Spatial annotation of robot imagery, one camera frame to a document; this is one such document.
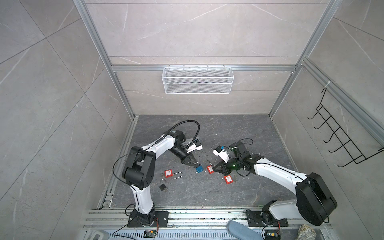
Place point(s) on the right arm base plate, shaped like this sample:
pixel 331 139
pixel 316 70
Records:
pixel 261 219

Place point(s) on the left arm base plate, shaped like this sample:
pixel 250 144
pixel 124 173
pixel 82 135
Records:
pixel 153 219

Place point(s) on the blue padlock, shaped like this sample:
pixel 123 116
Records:
pixel 199 169

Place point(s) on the black wire hook rack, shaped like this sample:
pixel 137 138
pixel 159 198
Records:
pixel 346 143

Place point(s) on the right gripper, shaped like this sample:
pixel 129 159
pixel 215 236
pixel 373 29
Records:
pixel 224 169

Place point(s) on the red padlock long shackle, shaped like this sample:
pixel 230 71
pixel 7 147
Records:
pixel 169 173

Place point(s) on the patterned shoe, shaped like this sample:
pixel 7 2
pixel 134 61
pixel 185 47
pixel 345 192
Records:
pixel 305 232

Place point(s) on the white wire basket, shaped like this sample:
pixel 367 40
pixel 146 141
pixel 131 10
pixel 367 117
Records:
pixel 197 80

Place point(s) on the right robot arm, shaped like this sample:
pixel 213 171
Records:
pixel 314 201

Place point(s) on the aluminium rail front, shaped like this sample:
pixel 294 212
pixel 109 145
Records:
pixel 183 217

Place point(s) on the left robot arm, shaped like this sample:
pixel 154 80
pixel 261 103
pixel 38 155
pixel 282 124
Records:
pixel 139 169

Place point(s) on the blue slipper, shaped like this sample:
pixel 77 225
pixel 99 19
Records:
pixel 242 232

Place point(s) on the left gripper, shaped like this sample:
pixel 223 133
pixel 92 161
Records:
pixel 188 160

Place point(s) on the small black padlock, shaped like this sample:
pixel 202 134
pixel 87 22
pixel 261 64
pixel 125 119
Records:
pixel 163 186

